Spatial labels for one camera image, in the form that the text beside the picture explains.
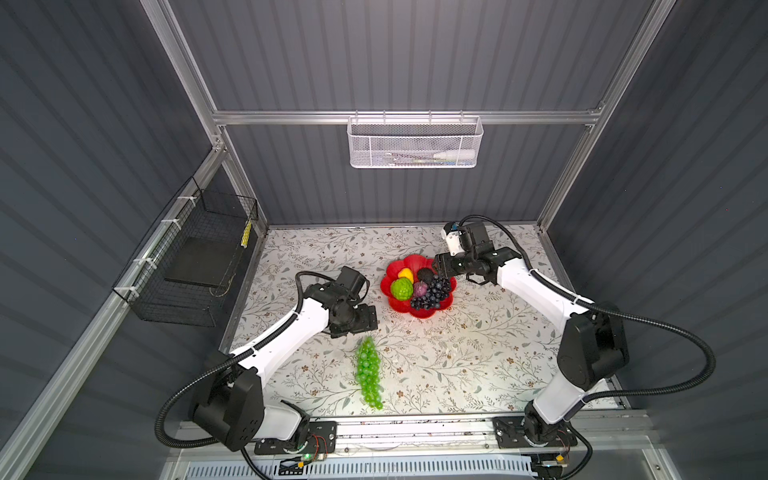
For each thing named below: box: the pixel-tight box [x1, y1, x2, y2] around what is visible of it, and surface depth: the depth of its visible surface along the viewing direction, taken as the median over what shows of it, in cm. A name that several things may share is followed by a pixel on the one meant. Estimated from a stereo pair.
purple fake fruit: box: [414, 280, 428, 297], surface depth 98 cm
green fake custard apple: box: [391, 277, 413, 301], surface depth 98 cm
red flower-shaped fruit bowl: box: [380, 254, 457, 319], surface depth 98 cm
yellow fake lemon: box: [398, 268, 414, 284], surface depth 103 cm
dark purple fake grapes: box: [410, 274, 451, 311], surface depth 96 cm
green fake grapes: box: [356, 336, 384, 410], surface depth 82 cm
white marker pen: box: [433, 150, 476, 159], surface depth 93 cm
